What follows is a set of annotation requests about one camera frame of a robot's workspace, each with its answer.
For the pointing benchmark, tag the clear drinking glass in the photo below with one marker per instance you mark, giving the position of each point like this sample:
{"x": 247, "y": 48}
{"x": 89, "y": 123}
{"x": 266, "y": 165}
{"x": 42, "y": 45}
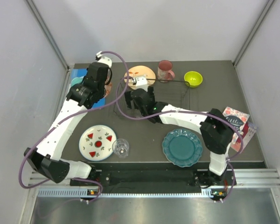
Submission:
{"x": 120, "y": 147}

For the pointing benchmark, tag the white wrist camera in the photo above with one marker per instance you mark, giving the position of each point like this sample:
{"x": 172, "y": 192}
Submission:
{"x": 140, "y": 82}
{"x": 103, "y": 59}

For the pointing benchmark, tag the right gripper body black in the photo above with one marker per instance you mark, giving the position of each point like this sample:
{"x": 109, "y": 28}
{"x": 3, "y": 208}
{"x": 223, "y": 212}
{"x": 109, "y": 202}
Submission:
{"x": 143, "y": 113}

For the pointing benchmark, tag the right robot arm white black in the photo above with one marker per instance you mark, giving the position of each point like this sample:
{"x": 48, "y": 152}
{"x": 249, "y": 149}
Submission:
{"x": 217, "y": 133}

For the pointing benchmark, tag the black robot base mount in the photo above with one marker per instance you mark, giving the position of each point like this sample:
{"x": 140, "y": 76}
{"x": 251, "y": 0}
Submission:
{"x": 155, "y": 177}

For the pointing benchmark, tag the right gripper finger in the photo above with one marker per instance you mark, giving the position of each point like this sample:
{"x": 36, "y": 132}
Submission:
{"x": 128, "y": 99}
{"x": 150, "y": 91}

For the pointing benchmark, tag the teal scalloped plate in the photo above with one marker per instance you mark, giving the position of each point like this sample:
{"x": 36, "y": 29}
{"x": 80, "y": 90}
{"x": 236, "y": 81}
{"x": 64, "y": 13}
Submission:
{"x": 182, "y": 147}

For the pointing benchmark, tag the lime green bowl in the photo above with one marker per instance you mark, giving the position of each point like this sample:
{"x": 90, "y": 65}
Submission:
{"x": 193, "y": 79}

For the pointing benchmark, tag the pink mug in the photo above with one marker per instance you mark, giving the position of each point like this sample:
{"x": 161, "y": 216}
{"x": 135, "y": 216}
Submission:
{"x": 165, "y": 73}

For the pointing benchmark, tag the black wire dish rack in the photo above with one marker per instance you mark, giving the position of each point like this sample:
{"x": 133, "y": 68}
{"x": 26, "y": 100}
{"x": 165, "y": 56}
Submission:
{"x": 175, "y": 93}

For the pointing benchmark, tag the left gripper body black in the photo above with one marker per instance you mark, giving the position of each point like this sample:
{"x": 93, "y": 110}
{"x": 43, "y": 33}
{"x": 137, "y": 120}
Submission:
{"x": 103, "y": 92}

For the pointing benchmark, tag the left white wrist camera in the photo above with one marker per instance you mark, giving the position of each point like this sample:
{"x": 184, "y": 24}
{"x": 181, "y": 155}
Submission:
{"x": 103, "y": 59}

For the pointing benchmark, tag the orange blue patterned bowl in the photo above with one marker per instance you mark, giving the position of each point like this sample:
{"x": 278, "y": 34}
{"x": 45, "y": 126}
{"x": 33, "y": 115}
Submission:
{"x": 108, "y": 87}

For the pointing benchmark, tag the white slotted cable duct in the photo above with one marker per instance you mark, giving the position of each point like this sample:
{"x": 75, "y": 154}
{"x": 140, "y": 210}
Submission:
{"x": 86, "y": 193}

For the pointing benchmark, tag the watermelon pattern plate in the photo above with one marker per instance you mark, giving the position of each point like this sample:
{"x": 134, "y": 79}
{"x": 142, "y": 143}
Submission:
{"x": 96, "y": 142}

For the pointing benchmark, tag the Little Women book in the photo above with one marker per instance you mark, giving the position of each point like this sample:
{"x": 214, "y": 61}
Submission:
{"x": 240, "y": 122}

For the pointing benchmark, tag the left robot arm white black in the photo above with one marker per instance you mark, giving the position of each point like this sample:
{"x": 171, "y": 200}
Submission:
{"x": 46, "y": 159}

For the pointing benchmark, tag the teal cat ear headphones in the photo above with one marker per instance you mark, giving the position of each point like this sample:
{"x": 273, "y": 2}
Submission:
{"x": 76, "y": 80}

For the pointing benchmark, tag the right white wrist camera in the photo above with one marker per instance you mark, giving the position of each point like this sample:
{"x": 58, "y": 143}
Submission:
{"x": 140, "y": 82}

